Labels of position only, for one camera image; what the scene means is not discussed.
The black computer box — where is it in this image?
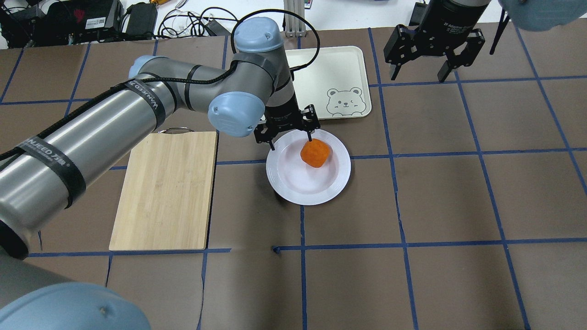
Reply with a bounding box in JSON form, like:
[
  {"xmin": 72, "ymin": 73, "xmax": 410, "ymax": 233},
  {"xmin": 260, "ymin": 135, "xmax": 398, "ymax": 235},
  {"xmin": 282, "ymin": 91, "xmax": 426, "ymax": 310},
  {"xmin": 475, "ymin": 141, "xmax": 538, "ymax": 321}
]
[{"xmin": 32, "ymin": 0, "xmax": 123, "ymax": 46}]

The black power brick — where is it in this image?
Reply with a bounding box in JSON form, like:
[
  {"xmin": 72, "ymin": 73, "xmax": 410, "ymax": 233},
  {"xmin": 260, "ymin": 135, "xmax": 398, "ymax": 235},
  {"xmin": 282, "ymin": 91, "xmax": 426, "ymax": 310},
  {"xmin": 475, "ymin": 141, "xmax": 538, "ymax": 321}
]
[{"xmin": 124, "ymin": 2, "xmax": 157, "ymax": 40}]

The white ribbed plate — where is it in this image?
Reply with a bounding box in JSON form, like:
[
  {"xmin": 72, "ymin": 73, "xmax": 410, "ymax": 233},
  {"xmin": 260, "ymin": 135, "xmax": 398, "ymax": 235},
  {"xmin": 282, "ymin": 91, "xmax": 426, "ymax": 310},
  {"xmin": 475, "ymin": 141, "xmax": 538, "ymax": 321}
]
[{"xmin": 266, "ymin": 129, "xmax": 351, "ymax": 205}]

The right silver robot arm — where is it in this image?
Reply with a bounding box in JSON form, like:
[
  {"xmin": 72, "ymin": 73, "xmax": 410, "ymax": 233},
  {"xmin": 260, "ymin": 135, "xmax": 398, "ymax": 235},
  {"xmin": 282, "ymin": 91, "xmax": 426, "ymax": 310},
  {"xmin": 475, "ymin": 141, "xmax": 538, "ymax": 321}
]
[{"xmin": 383, "ymin": 0, "xmax": 587, "ymax": 83}]

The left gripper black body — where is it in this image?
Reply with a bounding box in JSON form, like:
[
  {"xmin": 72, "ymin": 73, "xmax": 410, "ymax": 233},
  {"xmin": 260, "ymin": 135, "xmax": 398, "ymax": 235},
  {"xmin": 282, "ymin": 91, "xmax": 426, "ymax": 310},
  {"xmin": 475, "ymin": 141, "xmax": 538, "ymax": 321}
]
[{"xmin": 254, "ymin": 89, "xmax": 321, "ymax": 143}]

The aluminium frame post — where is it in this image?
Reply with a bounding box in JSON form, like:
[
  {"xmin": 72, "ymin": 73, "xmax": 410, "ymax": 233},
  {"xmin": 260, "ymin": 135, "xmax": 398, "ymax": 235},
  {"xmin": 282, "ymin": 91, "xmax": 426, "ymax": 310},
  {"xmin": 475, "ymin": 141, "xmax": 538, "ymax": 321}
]
[{"xmin": 283, "ymin": 0, "xmax": 307, "ymax": 38}]

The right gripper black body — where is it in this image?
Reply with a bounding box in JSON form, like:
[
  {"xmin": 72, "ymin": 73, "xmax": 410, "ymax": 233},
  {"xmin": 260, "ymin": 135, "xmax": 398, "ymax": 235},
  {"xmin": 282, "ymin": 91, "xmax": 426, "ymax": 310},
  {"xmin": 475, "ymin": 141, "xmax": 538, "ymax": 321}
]
[{"xmin": 383, "ymin": 0, "xmax": 486, "ymax": 69}]

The orange fruit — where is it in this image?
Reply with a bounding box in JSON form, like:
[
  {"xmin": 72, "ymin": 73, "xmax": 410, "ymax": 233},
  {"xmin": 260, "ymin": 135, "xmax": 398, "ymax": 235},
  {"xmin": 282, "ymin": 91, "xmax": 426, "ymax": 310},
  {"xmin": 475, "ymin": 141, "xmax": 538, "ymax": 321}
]
[{"xmin": 300, "ymin": 139, "xmax": 331, "ymax": 168}]

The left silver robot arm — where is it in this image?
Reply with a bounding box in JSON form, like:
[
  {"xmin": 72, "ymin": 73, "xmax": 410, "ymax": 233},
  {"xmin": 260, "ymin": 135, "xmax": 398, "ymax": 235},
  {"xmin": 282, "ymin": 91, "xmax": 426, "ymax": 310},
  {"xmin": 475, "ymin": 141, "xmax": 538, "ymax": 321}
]
[{"xmin": 0, "ymin": 12, "xmax": 320, "ymax": 330}]

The bamboo cutting board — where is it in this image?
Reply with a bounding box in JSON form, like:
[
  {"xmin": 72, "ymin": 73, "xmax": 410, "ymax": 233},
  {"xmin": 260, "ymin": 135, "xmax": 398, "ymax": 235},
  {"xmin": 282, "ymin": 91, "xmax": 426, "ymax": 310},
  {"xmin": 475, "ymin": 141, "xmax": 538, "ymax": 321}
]
[{"xmin": 109, "ymin": 132, "xmax": 218, "ymax": 252}]

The cream bear tray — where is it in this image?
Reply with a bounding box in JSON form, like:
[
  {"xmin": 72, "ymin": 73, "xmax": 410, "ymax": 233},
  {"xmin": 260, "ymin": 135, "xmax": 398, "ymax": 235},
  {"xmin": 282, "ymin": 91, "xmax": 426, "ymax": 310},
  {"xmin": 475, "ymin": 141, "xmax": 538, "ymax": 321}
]
[{"xmin": 293, "ymin": 46, "xmax": 372, "ymax": 120}]

